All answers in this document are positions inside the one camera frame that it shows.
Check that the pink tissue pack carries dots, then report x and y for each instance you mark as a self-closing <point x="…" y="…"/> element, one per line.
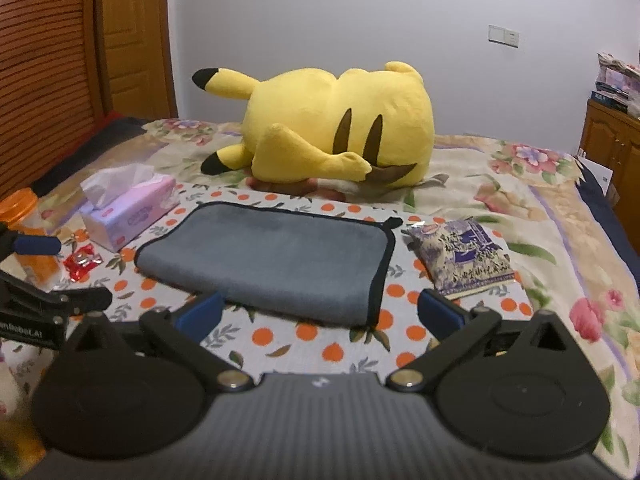
<point x="137" y="210"/>

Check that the white paper card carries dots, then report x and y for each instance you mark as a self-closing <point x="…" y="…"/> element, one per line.
<point x="597" y="174"/>

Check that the orange lidded plastic bottle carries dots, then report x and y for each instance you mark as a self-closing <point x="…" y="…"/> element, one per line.
<point x="20" y="205"/>

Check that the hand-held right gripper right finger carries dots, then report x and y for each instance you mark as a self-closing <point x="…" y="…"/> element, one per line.
<point x="441" y="313"/>

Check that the wooden cabinet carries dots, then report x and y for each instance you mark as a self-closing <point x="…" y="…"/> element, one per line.
<point x="612" y="145"/>

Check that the stack of books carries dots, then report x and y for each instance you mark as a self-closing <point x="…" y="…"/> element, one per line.
<point x="620" y="82"/>

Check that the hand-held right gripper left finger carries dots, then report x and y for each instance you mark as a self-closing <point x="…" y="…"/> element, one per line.
<point x="201" y="314"/>

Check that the yellow plush toy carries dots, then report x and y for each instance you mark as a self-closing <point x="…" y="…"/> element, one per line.
<point x="320" y="120"/>

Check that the white wall switch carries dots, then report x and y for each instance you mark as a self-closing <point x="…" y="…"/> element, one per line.
<point x="503" y="36"/>

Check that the grey towel with black trim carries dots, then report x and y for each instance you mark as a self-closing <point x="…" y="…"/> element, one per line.
<point x="280" y="255"/>

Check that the purple snack packet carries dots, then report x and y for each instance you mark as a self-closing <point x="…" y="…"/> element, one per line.
<point x="462" y="255"/>

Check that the orange dotted white cloth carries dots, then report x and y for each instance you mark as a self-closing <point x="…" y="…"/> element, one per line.
<point x="320" y="342"/>

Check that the wooden door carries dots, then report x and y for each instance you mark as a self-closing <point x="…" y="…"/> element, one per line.
<point x="135" y="35"/>

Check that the red candy wrapper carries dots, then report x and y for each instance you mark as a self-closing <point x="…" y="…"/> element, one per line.
<point x="81" y="262"/>

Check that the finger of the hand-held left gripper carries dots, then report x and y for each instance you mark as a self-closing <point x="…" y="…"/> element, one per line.
<point x="75" y="300"/>
<point x="38" y="246"/>

